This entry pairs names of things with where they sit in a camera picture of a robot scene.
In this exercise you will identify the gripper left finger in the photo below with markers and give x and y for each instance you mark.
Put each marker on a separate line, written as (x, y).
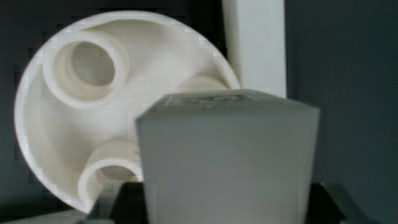
(119, 205)

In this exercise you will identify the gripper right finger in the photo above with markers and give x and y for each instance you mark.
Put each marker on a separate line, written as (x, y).
(332, 208)

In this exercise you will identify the white stool leg with tag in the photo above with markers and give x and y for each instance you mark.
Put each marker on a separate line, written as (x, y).
(228, 149)

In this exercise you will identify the white round stool seat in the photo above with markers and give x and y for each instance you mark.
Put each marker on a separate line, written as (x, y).
(121, 58)

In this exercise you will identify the white U-shaped fence wall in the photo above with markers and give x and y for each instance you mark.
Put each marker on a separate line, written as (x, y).
(242, 26)

